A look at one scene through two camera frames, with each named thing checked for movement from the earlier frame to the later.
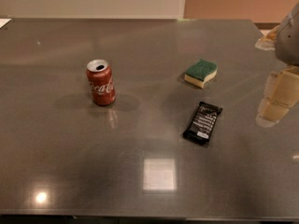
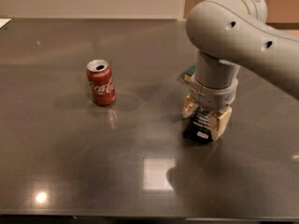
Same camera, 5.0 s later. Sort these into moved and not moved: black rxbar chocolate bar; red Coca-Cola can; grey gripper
Moved: grey gripper
Not moved: black rxbar chocolate bar; red Coca-Cola can
